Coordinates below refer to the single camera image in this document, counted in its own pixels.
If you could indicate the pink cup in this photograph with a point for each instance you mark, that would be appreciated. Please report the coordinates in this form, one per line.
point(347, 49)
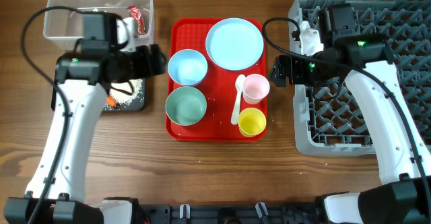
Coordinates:
point(255, 88)

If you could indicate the light blue bowl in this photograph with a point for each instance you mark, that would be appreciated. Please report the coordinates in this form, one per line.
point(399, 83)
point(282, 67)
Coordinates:
point(187, 67)

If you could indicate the red serving tray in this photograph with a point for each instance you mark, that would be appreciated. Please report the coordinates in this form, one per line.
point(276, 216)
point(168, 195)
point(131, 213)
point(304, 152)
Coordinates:
point(217, 86)

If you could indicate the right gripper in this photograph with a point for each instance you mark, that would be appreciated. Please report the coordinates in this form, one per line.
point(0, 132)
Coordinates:
point(280, 66)

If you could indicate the white plastic spoon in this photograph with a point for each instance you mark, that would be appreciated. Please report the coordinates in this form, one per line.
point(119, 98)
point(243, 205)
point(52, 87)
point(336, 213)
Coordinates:
point(239, 84)

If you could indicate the pile of white rice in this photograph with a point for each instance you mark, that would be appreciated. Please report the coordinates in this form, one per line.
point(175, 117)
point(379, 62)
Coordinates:
point(130, 96)

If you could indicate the large light blue plate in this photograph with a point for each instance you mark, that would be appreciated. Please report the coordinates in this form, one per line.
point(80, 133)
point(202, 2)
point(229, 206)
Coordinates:
point(234, 44)

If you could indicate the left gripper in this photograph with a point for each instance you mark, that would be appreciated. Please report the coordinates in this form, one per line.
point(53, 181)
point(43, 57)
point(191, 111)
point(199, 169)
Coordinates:
point(145, 69)

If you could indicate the orange carrot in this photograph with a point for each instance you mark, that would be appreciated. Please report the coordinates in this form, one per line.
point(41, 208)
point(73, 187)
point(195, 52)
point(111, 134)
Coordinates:
point(112, 102)

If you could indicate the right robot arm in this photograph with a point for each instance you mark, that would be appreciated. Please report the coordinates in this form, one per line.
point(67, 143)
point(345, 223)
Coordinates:
point(364, 64)

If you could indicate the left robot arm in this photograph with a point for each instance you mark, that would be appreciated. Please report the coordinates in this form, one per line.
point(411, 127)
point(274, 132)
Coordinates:
point(56, 192)

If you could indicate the black rectangular tray bin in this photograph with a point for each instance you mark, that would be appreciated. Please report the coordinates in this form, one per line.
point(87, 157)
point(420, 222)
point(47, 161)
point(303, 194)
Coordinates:
point(108, 83)

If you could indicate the grey dishwasher rack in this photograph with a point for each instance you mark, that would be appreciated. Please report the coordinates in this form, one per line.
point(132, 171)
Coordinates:
point(336, 127)

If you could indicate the yellow cup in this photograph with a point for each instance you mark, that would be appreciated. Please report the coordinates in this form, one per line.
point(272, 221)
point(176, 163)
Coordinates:
point(251, 122)

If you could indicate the red candy wrapper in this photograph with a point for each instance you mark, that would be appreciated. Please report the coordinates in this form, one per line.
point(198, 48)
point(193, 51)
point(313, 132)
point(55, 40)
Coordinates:
point(136, 14)

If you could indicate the clear plastic waste bin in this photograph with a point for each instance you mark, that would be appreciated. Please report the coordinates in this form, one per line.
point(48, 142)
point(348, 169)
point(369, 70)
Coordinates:
point(64, 27)

